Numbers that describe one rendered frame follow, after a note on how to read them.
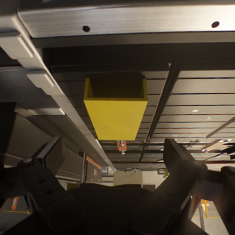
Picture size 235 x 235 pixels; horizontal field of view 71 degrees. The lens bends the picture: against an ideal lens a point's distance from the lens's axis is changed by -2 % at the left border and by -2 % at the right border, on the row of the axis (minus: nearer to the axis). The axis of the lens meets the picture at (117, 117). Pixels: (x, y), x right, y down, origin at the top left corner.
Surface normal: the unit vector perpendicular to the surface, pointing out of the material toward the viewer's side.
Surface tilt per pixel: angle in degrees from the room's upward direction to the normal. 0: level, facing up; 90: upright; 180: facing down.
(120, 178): 90
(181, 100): 0
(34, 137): 90
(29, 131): 90
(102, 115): 0
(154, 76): 0
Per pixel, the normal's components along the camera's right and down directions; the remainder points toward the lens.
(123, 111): -0.01, 0.92
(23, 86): -0.06, -0.39
